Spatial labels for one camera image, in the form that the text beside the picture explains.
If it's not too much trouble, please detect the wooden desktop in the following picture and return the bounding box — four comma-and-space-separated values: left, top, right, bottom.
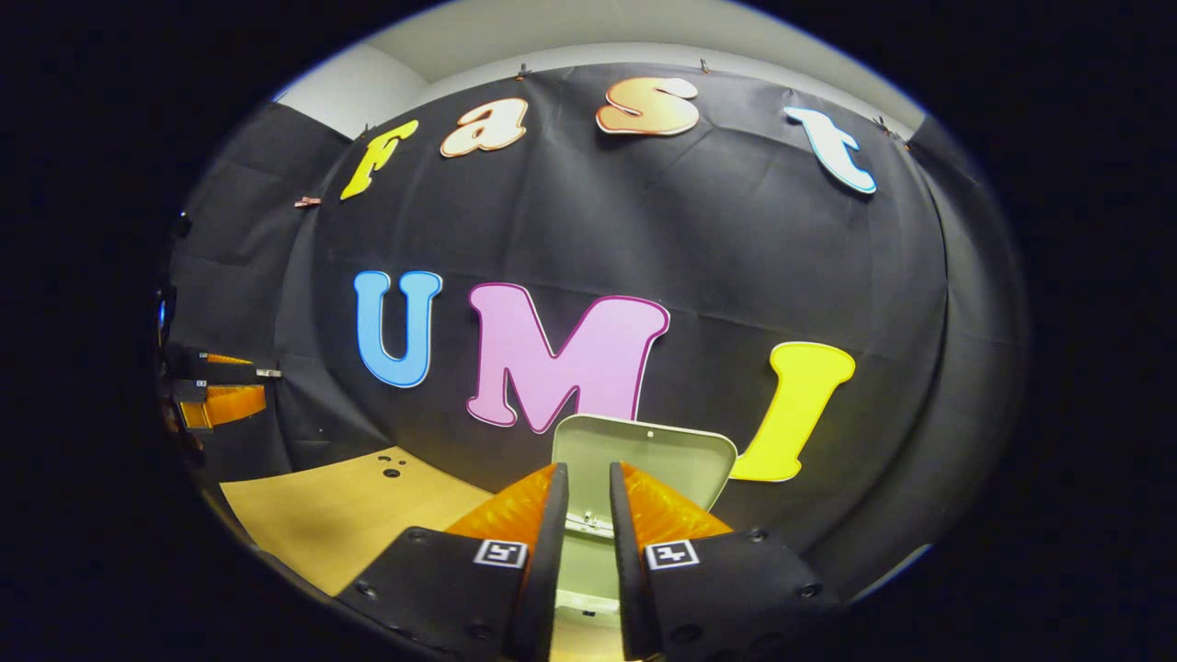
219, 446, 663, 662

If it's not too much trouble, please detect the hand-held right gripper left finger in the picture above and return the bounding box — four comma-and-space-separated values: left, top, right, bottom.
336, 462, 569, 661

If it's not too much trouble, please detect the pale green desktop garbage bin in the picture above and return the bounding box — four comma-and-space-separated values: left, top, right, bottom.
550, 414, 738, 661

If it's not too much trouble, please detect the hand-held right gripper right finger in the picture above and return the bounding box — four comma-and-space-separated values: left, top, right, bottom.
610, 462, 842, 662

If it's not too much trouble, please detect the black backdrop cloth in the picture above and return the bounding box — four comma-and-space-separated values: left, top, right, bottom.
161, 63, 1029, 599

